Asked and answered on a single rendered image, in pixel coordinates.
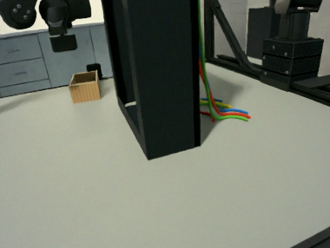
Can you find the open tan cardboard box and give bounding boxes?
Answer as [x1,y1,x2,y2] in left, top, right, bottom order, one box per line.
[69,71,101,104]

